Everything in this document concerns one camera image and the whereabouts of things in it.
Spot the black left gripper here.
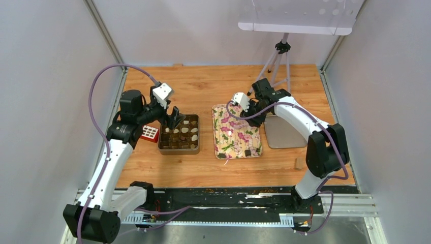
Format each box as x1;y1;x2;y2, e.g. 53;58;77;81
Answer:
136;86;186;130

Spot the floral patterned tray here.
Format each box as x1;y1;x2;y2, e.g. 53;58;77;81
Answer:
211;104;263;160

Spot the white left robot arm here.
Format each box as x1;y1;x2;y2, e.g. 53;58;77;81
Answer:
63;87;185;243

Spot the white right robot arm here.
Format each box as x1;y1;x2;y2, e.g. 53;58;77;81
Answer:
232;78;350;212

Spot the gold chocolate tin box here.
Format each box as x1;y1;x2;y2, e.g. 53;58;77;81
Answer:
158;114;200;155

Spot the dark ridged square chocolate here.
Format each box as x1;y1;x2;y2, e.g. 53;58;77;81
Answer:
244;149;252;157

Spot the red white grid object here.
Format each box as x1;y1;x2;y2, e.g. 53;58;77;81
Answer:
140;125;160;143

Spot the grey metal tin lid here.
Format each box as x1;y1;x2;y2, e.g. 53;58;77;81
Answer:
264;115;307;149

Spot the white tripod stand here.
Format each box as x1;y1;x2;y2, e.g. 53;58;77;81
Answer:
256;33;291;93

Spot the small wooden block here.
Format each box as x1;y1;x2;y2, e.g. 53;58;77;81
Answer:
294;157;304;170

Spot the white overhead light panel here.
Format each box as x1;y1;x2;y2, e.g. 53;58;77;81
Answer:
238;0;364;36

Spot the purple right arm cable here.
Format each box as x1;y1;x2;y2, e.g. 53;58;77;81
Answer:
225;100;350;235

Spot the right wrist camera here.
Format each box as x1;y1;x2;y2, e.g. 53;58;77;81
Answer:
232;92;250;112

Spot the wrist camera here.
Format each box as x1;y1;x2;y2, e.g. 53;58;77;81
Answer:
151;83;174;109
232;92;250;112

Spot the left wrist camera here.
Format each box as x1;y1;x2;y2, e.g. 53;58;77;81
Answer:
151;83;174;109

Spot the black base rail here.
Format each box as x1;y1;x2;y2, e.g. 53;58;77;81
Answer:
72;185;378;230

